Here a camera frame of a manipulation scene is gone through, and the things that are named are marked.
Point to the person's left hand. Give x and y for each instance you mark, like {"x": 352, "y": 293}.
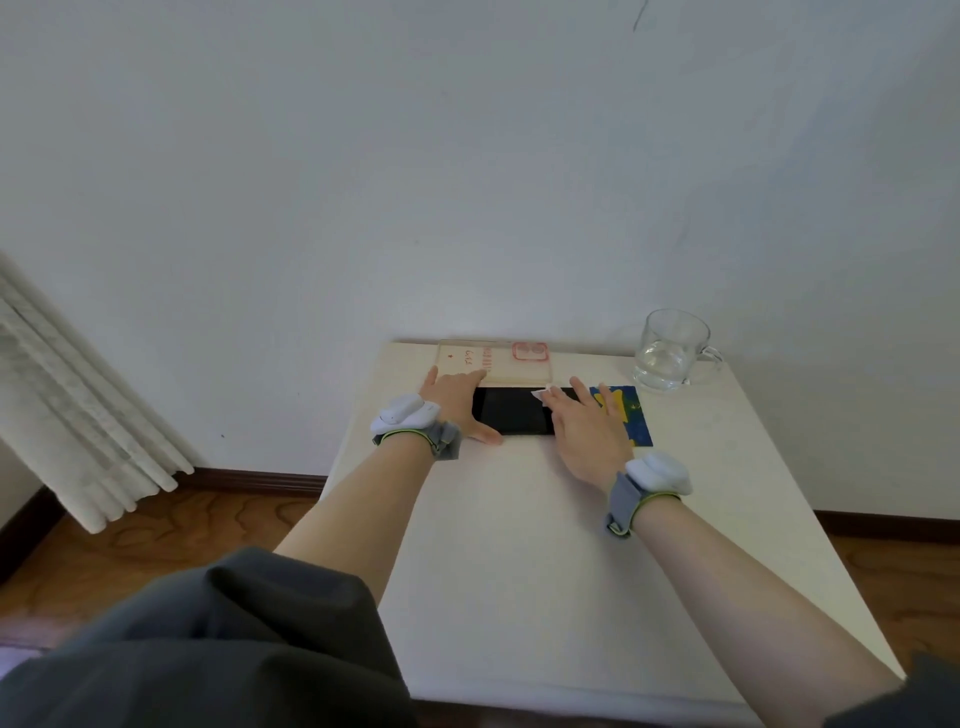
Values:
{"x": 454, "y": 401}

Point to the person's right hand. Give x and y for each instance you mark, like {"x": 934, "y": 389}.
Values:
{"x": 592, "y": 442}

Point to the black smartphone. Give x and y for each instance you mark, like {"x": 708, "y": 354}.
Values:
{"x": 510, "y": 409}

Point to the small white cleaning wipe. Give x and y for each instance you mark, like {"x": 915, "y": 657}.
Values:
{"x": 540, "y": 394}

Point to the person's left forearm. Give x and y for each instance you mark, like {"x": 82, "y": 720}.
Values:
{"x": 352, "y": 517}

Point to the person's right forearm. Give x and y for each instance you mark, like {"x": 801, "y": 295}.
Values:
{"x": 750, "y": 607}

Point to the clear phone case red print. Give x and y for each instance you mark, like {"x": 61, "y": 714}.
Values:
{"x": 495, "y": 364}

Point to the blue card yellow star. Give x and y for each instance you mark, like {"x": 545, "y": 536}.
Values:
{"x": 637, "y": 427}

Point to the glass mug with water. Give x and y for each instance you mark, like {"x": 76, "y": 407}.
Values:
{"x": 667, "y": 352}

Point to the dark grey shirt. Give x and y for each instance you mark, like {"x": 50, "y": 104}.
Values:
{"x": 225, "y": 652}

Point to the white curtain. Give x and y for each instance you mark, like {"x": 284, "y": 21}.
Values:
{"x": 75, "y": 420}

